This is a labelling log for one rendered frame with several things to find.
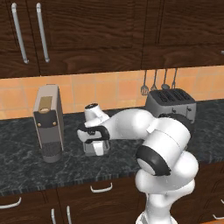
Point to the hanging metal fork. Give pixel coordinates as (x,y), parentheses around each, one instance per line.
(174,83)

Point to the grey coffee machine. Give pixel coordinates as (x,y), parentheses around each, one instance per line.
(49,128)

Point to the hanging slotted spatula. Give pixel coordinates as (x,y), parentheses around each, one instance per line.
(144,89)

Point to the hanging metal turner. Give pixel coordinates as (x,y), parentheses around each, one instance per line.
(154,86)

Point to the dark wood base cupboard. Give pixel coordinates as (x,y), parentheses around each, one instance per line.
(208,192)

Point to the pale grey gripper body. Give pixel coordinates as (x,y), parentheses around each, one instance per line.
(94,148)

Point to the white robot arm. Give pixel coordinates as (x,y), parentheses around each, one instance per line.
(163,145)

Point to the silver four-slot toaster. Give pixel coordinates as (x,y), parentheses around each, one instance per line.
(163,105)

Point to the dark wood drawer front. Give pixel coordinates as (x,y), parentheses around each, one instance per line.
(29,214)
(116,201)

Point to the dark wood wall cupboard door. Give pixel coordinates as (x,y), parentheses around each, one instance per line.
(93,35)
(7,43)
(186,32)

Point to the hanging metal ladle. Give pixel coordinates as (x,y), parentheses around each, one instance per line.
(165,86)

